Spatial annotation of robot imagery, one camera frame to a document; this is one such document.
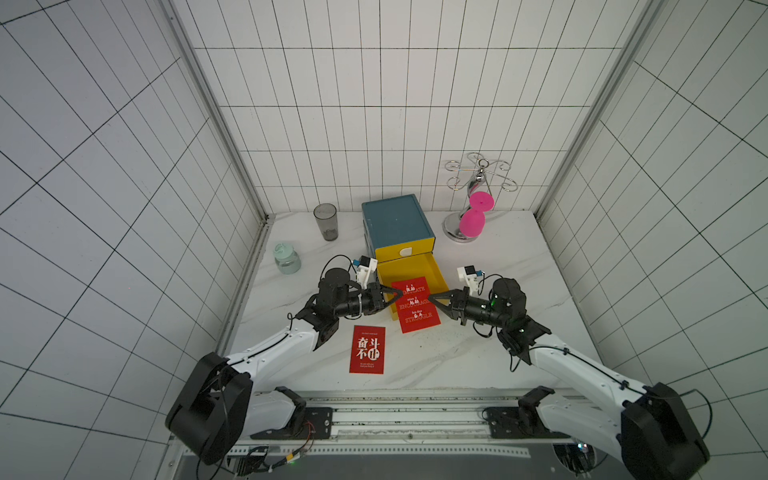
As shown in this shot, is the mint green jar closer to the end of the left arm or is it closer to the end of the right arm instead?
the end of the left arm

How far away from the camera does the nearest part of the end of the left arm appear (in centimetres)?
63

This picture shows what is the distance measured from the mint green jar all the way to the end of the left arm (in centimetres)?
38

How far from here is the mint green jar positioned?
99cm

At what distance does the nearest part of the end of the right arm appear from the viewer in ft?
2.01
